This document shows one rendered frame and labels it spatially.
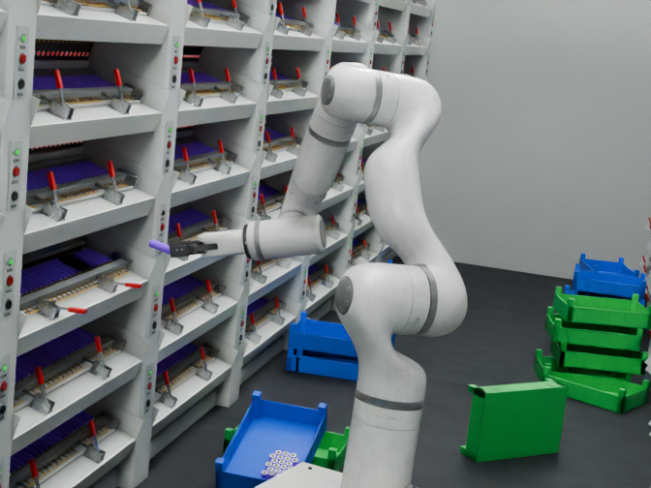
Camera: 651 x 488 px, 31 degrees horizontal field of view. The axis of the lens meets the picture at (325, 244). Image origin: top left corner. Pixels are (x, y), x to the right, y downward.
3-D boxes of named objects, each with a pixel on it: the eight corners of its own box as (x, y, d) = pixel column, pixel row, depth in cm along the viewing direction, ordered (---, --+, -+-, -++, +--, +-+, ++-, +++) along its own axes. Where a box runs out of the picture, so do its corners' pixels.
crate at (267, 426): (294, 503, 280) (294, 477, 276) (215, 487, 285) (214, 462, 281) (326, 427, 305) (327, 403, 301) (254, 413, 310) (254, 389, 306)
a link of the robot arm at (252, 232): (265, 219, 252) (253, 220, 253) (256, 222, 243) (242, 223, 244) (270, 257, 252) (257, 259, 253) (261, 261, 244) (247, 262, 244)
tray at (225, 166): (244, 184, 333) (263, 140, 330) (164, 210, 275) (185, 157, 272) (183, 154, 336) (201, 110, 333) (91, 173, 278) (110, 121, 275)
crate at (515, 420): (558, 452, 336) (540, 442, 343) (568, 385, 333) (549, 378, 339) (476, 463, 321) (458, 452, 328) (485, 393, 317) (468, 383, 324)
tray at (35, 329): (141, 296, 270) (157, 260, 267) (9, 360, 212) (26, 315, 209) (68, 259, 273) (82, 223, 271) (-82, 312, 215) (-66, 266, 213)
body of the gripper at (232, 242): (257, 222, 253) (208, 227, 255) (245, 225, 243) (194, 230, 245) (262, 256, 253) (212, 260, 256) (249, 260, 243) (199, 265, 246)
